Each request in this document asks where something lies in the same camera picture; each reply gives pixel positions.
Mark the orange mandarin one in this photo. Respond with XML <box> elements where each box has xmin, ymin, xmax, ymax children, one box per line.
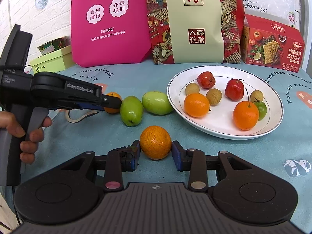
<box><xmin>103</xmin><ymin>92</ymin><xmax>122</xmax><ymax>114</ymax></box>

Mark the orange mandarin two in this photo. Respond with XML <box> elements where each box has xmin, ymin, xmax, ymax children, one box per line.
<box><xmin>140</xmin><ymin>125</ymin><xmax>171</xmax><ymax>161</ymax></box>

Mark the orange mandarin four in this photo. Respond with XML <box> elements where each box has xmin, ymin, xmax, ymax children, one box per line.
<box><xmin>184</xmin><ymin>93</ymin><xmax>210</xmax><ymax>118</ymax></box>

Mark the orange mandarin three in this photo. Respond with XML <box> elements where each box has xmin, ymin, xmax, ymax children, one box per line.
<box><xmin>233</xmin><ymin>101</ymin><xmax>259</xmax><ymax>131</ymax></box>

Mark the brown longan one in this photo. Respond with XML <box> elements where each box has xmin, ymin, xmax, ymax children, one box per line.
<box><xmin>206</xmin><ymin>88</ymin><xmax>222</xmax><ymax>106</ymax></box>

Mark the brown longan two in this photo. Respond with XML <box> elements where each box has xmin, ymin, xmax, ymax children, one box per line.
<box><xmin>185</xmin><ymin>83</ymin><xmax>200</xmax><ymax>96</ymax></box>

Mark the red wax apple two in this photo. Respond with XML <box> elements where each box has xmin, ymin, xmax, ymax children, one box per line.
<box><xmin>225</xmin><ymin>79</ymin><xmax>244</xmax><ymax>101</ymax></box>

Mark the red wax apple one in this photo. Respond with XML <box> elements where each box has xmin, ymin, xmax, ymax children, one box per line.
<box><xmin>197</xmin><ymin>71</ymin><xmax>216</xmax><ymax>89</ymax></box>

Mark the person's left hand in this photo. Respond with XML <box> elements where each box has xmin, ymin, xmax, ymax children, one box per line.
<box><xmin>0</xmin><ymin>111</ymin><xmax>53</xmax><ymax>165</ymax></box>

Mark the green jujube lower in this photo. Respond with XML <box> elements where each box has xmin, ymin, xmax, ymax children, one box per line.
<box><xmin>120</xmin><ymin>96</ymin><xmax>143</xmax><ymax>127</ymax></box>

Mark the green jujube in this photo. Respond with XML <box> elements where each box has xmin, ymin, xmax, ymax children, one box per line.
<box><xmin>142</xmin><ymin>91</ymin><xmax>174</xmax><ymax>115</ymax></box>
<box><xmin>120</xmin><ymin>96</ymin><xmax>143</xmax><ymax>127</ymax></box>

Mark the light green box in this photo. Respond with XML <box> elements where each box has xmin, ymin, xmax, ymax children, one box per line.
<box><xmin>30</xmin><ymin>45</ymin><xmax>75</xmax><ymax>73</ymax></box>

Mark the blue printed tablecloth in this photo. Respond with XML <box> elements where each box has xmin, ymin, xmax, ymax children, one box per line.
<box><xmin>4</xmin><ymin>58</ymin><xmax>312</xmax><ymax>232</ymax></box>

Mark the green jujube upper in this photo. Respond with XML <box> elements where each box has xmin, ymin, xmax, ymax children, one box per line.
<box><xmin>142</xmin><ymin>91</ymin><xmax>174</xmax><ymax>115</ymax></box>

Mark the green patterned bowl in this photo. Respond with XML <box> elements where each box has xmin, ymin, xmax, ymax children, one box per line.
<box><xmin>37</xmin><ymin>36</ymin><xmax>68</xmax><ymax>56</ymax></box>

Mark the white oval plate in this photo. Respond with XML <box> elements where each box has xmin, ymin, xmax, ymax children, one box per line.
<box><xmin>167</xmin><ymin>66</ymin><xmax>284</xmax><ymax>140</ymax></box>

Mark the magenta fabric bag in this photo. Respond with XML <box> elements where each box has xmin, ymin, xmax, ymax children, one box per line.
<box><xmin>71</xmin><ymin>0</ymin><xmax>151</xmax><ymax>68</ymax></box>

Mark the small green fruit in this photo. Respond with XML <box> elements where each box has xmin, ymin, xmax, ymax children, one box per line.
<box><xmin>254</xmin><ymin>101</ymin><xmax>267</xmax><ymax>121</ymax></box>

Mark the brown longan on plate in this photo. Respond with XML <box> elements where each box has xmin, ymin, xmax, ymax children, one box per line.
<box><xmin>250</xmin><ymin>90</ymin><xmax>264</xmax><ymax>103</ymax></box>

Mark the red green paper bag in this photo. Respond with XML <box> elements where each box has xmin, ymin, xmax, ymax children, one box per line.
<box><xmin>146</xmin><ymin>0</ymin><xmax>244</xmax><ymax>65</ymax></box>

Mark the red cracker box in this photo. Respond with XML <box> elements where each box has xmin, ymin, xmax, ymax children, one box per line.
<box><xmin>241</xmin><ymin>14</ymin><xmax>305</xmax><ymax>72</ymax></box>

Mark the white floral bag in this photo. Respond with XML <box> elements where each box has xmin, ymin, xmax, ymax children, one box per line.
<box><xmin>243</xmin><ymin>0</ymin><xmax>300</xmax><ymax>29</ymax></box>

